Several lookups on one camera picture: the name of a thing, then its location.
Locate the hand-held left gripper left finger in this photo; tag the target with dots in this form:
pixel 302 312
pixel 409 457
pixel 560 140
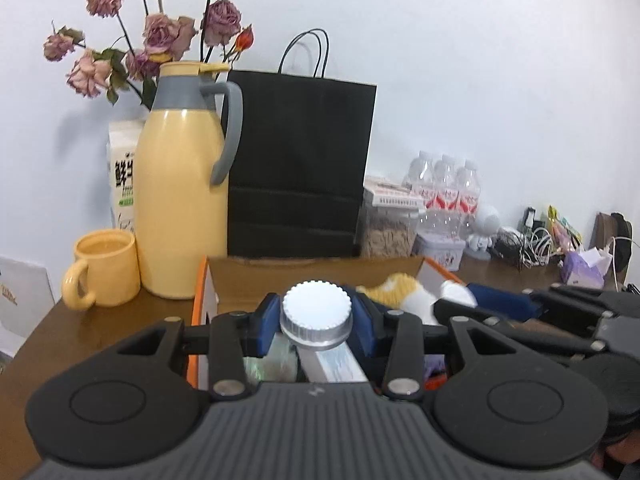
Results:
pixel 270 320

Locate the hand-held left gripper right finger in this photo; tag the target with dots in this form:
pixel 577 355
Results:
pixel 364 325

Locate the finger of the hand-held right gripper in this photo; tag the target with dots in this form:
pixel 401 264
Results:
pixel 540 337
pixel 500 300

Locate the silver white round cap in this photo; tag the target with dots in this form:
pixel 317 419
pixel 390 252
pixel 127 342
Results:
pixel 316 305

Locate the yellow white plush toy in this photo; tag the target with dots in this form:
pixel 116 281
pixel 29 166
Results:
pixel 400 290

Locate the cardboard box with orange sides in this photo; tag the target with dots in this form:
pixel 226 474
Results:
pixel 300 270

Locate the person's right hand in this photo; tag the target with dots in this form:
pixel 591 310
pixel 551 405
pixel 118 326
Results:
pixel 622 452

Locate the white blue flat box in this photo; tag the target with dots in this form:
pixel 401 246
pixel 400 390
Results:
pixel 330 365

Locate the white printed tub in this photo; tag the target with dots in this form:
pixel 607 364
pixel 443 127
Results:
pixel 440 250

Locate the purple tissue pack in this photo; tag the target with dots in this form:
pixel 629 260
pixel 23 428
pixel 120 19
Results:
pixel 580 267

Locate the white robot figurine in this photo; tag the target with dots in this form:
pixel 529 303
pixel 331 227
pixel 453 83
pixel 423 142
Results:
pixel 487 220

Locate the black charger plug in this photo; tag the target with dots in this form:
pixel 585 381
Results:
pixel 532 220

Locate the clear cereal container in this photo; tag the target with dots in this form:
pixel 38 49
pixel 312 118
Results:
pixel 385 240

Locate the dark brown leather item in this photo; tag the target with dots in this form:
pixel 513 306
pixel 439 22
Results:
pixel 612 240

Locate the yellow thermos jug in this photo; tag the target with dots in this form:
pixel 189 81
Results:
pixel 175 185

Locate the yellow mug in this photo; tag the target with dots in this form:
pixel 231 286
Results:
pixel 112 270

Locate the black paper bag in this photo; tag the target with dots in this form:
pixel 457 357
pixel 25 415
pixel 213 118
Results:
pixel 300 150

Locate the white milk carton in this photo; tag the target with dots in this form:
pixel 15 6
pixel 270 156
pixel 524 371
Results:
pixel 122 150

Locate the dried rose bouquet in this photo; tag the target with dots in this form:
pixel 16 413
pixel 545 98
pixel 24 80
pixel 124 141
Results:
pixel 160 32

